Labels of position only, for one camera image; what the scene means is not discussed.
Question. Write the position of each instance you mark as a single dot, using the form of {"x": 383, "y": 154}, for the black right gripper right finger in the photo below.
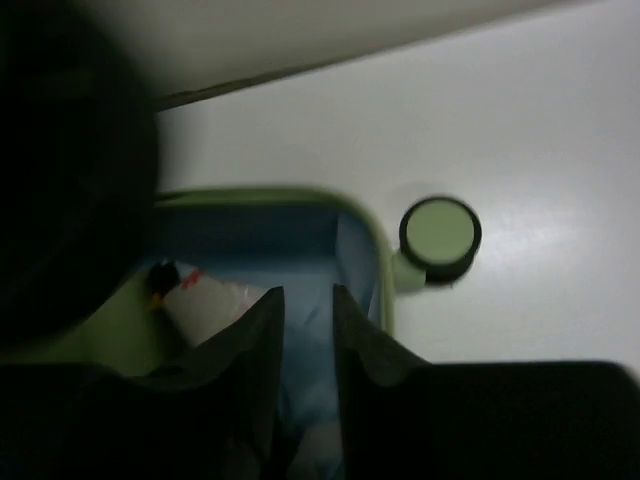
{"x": 405, "y": 418}

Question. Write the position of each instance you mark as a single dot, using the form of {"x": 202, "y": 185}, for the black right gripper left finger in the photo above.
{"x": 210, "y": 414}

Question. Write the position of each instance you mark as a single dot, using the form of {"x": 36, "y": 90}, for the green hard-shell suitcase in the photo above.
{"x": 305, "y": 246}

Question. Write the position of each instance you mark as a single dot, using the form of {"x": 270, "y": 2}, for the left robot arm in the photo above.
{"x": 79, "y": 167}

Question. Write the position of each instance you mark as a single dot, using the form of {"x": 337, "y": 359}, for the white packaged item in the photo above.
{"x": 201, "y": 305}

